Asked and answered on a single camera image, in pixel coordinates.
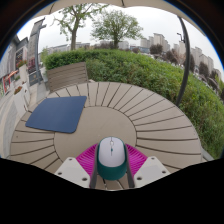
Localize white and teal computer mouse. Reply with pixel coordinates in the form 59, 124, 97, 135
96, 135, 129, 182

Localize dark blue mouse pad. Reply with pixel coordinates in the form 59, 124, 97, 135
25, 95, 88, 134

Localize distant apartment buildings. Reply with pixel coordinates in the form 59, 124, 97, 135
139, 32, 216, 76

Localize round-crowned green tree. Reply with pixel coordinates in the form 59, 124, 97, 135
90, 9, 144, 50

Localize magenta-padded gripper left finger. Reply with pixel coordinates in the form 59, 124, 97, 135
54, 143, 100, 190

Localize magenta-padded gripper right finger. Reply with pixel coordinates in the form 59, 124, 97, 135
124, 143, 172, 190

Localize grey shopfront building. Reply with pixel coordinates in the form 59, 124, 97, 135
0, 34, 29, 99

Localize large white flower planter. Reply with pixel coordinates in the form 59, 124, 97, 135
13, 85, 32, 118

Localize dark grey sign pillar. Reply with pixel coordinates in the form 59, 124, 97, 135
26, 17, 48, 87

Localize small white flower planter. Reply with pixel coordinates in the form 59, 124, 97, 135
17, 59, 29, 84

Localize dark curved parasol pole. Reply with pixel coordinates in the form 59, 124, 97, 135
174, 15, 192, 108

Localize green trimmed hedge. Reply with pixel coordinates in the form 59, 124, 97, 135
43, 48, 224, 159

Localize grey slatted outdoor chair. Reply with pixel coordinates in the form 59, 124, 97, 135
45, 61, 90, 94

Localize thin-crowned tall tree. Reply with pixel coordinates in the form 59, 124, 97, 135
53, 3, 108, 51

